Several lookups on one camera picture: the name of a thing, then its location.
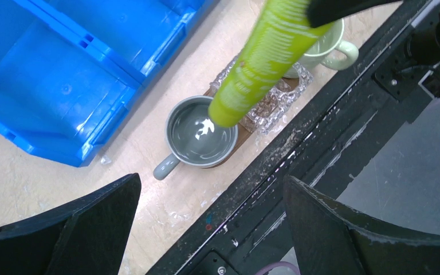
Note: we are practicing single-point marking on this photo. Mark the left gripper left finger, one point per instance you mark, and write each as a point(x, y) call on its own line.
point(85, 236)

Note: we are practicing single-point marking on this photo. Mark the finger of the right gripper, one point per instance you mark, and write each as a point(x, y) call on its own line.
point(341, 9)

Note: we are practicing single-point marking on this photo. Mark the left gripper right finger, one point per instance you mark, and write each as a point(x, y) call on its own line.
point(330, 237)

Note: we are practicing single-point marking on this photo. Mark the pale green ceramic mug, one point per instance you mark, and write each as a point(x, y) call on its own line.
point(331, 51)

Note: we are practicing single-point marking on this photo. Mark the green toothpaste tube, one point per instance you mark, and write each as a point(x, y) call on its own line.
point(284, 31)

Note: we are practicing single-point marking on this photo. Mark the clear acrylic holder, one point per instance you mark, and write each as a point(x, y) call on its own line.
point(265, 114)

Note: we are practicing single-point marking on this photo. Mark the brown oval wooden tray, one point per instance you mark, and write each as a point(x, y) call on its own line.
point(244, 133)

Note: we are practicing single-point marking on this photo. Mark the grey ceramic mug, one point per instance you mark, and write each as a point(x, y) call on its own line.
point(193, 138)

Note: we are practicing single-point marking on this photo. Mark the blue plastic bin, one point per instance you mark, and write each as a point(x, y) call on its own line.
point(70, 71)

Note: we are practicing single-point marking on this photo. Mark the black aluminium base frame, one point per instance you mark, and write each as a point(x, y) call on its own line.
point(370, 139)

